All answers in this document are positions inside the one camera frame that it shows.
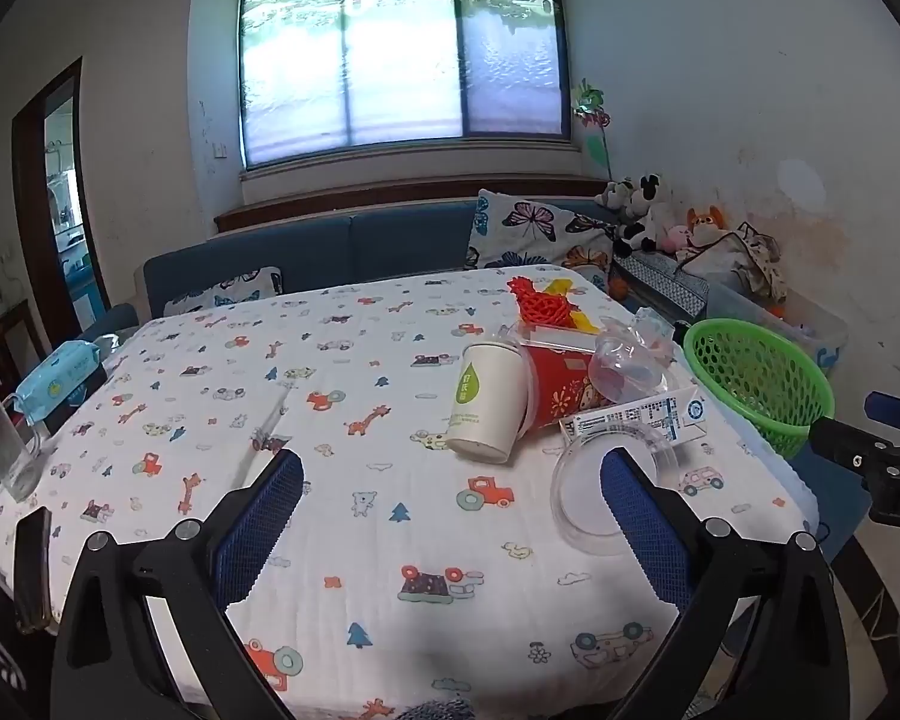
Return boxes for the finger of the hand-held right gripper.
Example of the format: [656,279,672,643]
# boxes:
[806,418,893,477]
[864,390,900,432]

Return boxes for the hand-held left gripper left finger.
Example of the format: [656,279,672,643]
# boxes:
[49,448,308,720]

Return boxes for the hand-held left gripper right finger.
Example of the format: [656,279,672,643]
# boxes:
[600,446,852,720]

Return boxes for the clear plastic lid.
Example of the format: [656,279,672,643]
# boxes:
[550,424,683,556]

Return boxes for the blue white milk carton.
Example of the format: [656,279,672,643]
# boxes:
[559,382,710,458]

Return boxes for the green plastic basket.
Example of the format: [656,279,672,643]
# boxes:
[682,319,837,460]

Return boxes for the red paper cup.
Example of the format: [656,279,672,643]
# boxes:
[521,341,608,436]

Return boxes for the clear plastic bag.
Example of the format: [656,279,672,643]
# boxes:
[589,311,680,406]

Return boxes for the white paper cup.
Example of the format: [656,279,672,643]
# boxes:
[444,341,530,464]

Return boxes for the red foam net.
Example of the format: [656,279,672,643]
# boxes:
[506,275,578,331]

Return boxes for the white printed blanket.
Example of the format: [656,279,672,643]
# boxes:
[0,266,822,720]

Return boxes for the clear storage bin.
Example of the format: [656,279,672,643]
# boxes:
[705,281,848,383]

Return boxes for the beige cloth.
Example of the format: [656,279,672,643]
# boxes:
[679,229,788,301]

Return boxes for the black phone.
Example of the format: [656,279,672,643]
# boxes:
[11,508,55,631]

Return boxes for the small butterfly pillow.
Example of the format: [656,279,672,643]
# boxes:
[163,266,284,316]

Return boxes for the blue patterned cushion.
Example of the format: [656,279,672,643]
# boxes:
[611,251,713,320]

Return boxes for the blue wet wipes pack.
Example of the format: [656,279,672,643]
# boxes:
[13,340,104,417]

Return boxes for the orange fox plush toy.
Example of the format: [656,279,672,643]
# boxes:
[682,206,728,245]

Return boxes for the glass mug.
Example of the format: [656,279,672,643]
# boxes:
[0,379,50,503]

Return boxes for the cow plush toy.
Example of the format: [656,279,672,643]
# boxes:
[615,174,672,256]

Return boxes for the large butterfly pillow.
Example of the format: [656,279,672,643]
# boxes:
[465,189,623,293]

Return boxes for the blue sofa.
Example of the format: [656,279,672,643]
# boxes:
[82,195,878,563]

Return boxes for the wooden cabinet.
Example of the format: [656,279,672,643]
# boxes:
[0,300,46,383]

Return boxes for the open doorway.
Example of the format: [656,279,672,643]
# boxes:
[11,56,113,361]

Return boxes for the wooden window ledge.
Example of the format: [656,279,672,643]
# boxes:
[214,174,608,233]

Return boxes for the colourful pinwheel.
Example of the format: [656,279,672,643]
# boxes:
[572,79,616,177]

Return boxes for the large window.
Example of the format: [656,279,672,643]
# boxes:
[238,0,575,170]

